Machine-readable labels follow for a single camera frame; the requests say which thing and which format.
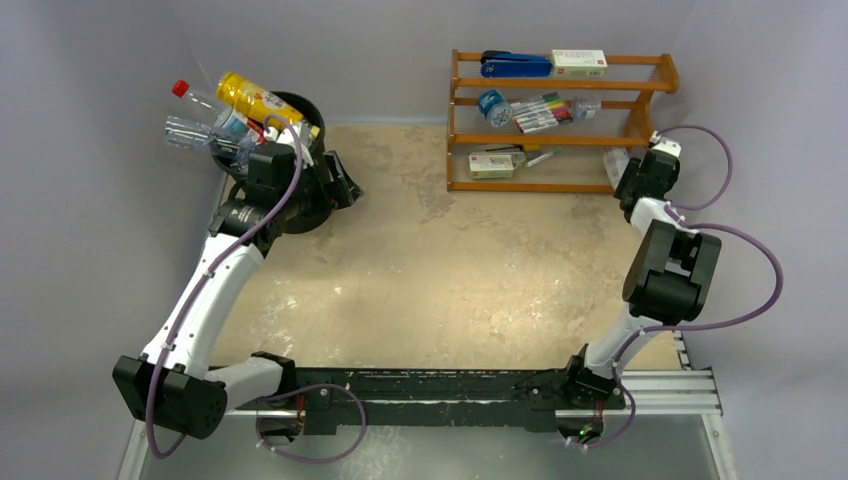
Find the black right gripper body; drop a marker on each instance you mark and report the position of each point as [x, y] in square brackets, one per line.
[631, 176]

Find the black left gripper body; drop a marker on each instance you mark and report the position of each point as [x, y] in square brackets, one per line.
[313, 195]

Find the white label bottle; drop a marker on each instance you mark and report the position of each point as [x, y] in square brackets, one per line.
[615, 161]

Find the yellow lemon drink bottle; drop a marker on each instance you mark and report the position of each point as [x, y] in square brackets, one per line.
[256, 102]

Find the clear bottle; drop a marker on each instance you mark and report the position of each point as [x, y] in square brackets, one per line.
[231, 148]

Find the red cap bottle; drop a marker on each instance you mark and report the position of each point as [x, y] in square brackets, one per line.
[216, 113]

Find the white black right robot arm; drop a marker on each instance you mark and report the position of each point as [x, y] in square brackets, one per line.
[667, 283]

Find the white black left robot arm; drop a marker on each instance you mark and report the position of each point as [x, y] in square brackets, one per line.
[199, 298]

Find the black plastic waste bin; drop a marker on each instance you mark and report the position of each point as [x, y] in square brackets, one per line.
[312, 114]

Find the small clear jar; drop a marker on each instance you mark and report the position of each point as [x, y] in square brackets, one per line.
[585, 108]

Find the green white marker pen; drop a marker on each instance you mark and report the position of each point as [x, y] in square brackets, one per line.
[542, 157]

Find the pack of coloured markers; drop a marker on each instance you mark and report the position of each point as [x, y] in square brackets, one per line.
[541, 112]

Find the white green stapler box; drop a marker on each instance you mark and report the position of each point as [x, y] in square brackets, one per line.
[488, 165]

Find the white green box top shelf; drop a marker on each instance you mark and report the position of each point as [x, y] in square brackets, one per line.
[572, 64]

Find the orange wooden shelf rack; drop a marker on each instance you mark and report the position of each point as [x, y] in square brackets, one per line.
[622, 121]

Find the blue tape dispenser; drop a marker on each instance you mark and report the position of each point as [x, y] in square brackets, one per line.
[495, 108]

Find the blue stapler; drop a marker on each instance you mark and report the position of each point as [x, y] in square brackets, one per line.
[505, 64]

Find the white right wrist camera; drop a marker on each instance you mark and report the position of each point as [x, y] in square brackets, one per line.
[660, 144]

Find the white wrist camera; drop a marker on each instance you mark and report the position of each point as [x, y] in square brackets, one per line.
[660, 144]
[304, 134]

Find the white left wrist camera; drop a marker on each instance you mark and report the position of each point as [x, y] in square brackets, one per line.
[304, 134]

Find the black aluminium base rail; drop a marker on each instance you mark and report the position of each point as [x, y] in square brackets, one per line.
[561, 400]

